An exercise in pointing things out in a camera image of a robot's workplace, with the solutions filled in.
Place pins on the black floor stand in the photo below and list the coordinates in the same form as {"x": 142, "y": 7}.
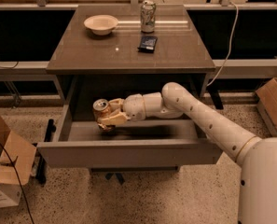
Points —
{"x": 41, "y": 156}

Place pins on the open grey top drawer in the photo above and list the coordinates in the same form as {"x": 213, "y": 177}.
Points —
{"x": 147, "y": 144}

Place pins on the white bowl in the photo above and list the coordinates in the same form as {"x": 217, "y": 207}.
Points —
{"x": 101, "y": 24}

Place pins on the dark blue snack packet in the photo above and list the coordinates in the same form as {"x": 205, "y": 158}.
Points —
{"x": 147, "y": 43}

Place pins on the cardboard box right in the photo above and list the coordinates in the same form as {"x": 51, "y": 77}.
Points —
{"x": 267, "y": 104}

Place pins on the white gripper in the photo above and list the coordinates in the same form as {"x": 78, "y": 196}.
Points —
{"x": 133, "y": 107}

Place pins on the orange soda can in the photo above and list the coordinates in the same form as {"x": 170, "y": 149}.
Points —
{"x": 102, "y": 109}

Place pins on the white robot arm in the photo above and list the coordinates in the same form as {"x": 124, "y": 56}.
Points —
{"x": 256, "y": 156}

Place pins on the green and white can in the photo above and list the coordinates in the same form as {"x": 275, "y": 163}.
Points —
{"x": 148, "y": 9}

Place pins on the open cardboard box left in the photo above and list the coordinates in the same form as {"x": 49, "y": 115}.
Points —
{"x": 17, "y": 156}

